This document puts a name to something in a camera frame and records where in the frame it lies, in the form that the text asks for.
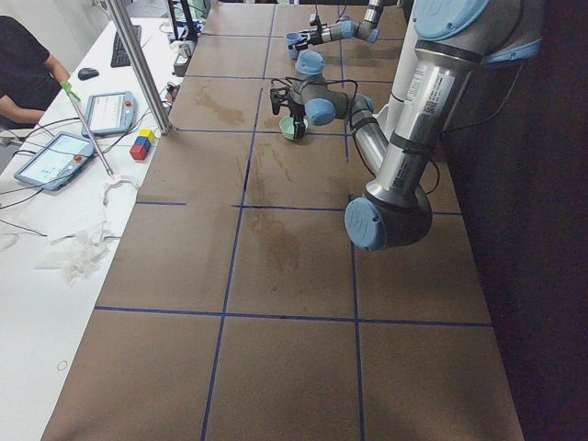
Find near teach pendant tablet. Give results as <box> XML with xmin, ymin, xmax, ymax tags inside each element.
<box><xmin>14</xmin><ymin>132</ymin><xmax>95</xmax><ymax>191</ymax></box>

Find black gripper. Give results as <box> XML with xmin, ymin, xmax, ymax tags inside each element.
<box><xmin>293</xmin><ymin>29</ymin><xmax>322</xmax><ymax>51</ymax></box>
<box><xmin>289</xmin><ymin>105</ymin><xmax>306</xmax><ymax>138</ymax></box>

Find thin metal rod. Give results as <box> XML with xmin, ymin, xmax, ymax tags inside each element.
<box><xmin>66</xmin><ymin>95</ymin><xmax>115</xmax><ymax>179</ymax></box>

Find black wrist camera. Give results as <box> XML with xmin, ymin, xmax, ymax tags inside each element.
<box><xmin>309</xmin><ymin>14</ymin><xmax>321</xmax><ymax>27</ymax></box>
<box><xmin>269</xmin><ymin>87</ymin><xmax>289</xmax><ymax>116</ymax></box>

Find aluminium frame post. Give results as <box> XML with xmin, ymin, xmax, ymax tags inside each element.
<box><xmin>106</xmin><ymin>0</ymin><xmax>171</xmax><ymax>135</ymax></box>

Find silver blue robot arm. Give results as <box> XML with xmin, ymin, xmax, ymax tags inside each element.
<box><xmin>287</xmin><ymin>0</ymin><xmax>395</xmax><ymax>51</ymax></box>
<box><xmin>273</xmin><ymin>1</ymin><xmax>544</xmax><ymax>250</ymax></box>

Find light blue plastic cup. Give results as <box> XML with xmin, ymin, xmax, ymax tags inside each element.
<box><xmin>285</xmin><ymin>32</ymin><xmax>302</xmax><ymax>60</ymax></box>

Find teach pendant tablet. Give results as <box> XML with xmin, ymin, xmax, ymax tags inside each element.
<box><xmin>14</xmin><ymin>132</ymin><xmax>95</xmax><ymax>191</ymax></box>
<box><xmin>85</xmin><ymin>91</ymin><xmax>136</xmax><ymax>137</ymax></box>

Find red blue yellow cube stack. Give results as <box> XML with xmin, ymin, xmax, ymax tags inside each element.
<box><xmin>130</xmin><ymin>129</ymin><xmax>156</xmax><ymax>161</ymax></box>

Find steel cylinder weight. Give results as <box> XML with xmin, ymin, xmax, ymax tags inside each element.
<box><xmin>178</xmin><ymin>40</ymin><xmax>196</xmax><ymax>59</ymax></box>

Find crumpled white tissues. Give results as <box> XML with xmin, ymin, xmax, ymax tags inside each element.
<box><xmin>34</xmin><ymin>175</ymin><xmax>139</xmax><ymax>285</ymax></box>

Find far teach pendant tablet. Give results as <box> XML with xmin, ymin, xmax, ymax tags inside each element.
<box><xmin>85</xmin><ymin>91</ymin><xmax>136</xmax><ymax>137</ymax></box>

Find green ceramic bowl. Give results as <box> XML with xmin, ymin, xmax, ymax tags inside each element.
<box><xmin>279</xmin><ymin>117</ymin><xmax>309</xmax><ymax>141</ymax></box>

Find black computer mouse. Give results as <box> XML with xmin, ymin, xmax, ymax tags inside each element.
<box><xmin>77</xmin><ymin>68</ymin><xmax>99</xmax><ymax>81</ymax></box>

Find black camera cable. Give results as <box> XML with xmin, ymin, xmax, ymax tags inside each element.
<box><xmin>270</xmin><ymin>77</ymin><xmax>359</xmax><ymax>116</ymax></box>

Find person in black shirt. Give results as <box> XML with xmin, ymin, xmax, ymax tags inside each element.
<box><xmin>1</xmin><ymin>16</ymin><xmax>70</xmax><ymax>130</ymax></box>

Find black keyboard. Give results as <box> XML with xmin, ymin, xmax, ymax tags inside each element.
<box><xmin>110</xmin><ymin>25</ymin><xmax>141</xmax><ymax>68</ymax></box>

